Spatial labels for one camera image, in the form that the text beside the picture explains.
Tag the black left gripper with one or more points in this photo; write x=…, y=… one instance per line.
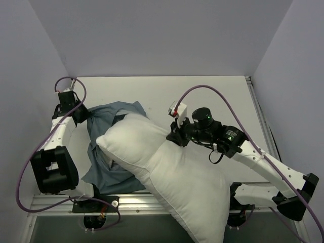
x=82, y=114

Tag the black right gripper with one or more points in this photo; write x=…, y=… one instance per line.
x=177, y=134

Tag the white pillow insert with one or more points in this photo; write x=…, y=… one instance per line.
x=196, y=194

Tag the blue-grey pillowcase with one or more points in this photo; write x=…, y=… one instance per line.
x=106, y=139

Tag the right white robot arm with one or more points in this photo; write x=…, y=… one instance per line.
x=289, y=191

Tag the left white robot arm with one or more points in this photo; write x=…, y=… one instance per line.
x=54, y=169

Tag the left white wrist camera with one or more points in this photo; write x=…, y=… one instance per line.
x=71, y=87

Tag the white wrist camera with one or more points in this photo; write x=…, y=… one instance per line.
x=179, y=113
x=71, y=87

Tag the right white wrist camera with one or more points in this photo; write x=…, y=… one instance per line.
x=179, y=113

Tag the aluminium mounting rail frame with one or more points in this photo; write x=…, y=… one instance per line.
x=228, y=98

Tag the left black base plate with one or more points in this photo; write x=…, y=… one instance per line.
x=92, y=206

